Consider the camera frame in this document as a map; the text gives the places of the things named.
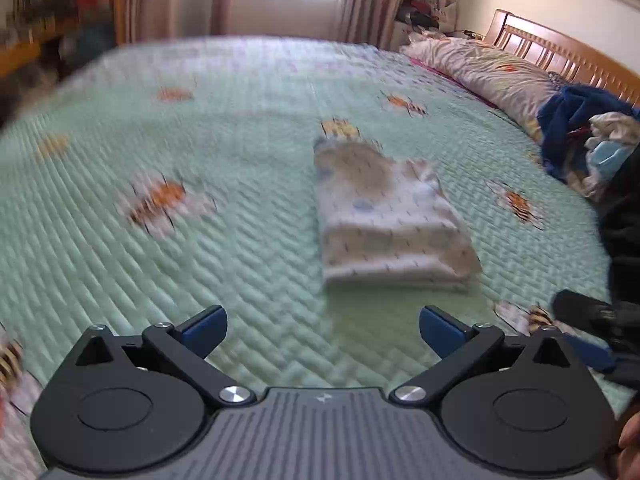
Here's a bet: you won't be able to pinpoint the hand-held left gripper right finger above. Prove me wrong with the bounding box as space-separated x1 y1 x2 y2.
390 304 583 407

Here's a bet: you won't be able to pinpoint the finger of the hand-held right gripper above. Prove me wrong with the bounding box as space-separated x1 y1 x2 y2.
564 335 619 374
551 288 640 347

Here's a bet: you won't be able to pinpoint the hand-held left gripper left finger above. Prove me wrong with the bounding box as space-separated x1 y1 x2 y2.
75 301 257 408

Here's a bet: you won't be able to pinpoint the white star-print shirt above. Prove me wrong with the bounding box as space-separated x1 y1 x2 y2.
312 137 483 291

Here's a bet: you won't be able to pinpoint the white and light blue clothes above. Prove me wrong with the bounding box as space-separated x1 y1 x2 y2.
582 112 640 201

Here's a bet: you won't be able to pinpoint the person's right hand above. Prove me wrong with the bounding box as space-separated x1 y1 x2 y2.
618 414 640 480

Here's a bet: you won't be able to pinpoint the blue garment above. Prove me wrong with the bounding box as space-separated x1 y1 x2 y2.
537 85 636 183

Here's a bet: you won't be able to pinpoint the green quilted bee bedspread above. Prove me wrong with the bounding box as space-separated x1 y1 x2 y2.
0 35 636 480

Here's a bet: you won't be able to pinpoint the floral pillow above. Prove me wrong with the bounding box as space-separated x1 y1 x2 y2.
400 35 561 141

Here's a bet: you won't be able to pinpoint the wooden headboard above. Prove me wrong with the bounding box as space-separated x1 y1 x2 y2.
482 8 640 111

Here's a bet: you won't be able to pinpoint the cluttered nightstand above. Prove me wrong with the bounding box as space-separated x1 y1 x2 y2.
395 0 458 43

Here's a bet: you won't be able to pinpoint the white tote bag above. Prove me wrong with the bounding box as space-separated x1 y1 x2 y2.
422 0 458 31

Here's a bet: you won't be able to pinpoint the pink curtain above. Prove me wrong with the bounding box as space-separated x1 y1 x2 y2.
340 0 411 48
120 0 233 43

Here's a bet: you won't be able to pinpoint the wooden bookshelf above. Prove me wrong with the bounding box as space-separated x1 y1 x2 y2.
0 0 126 56

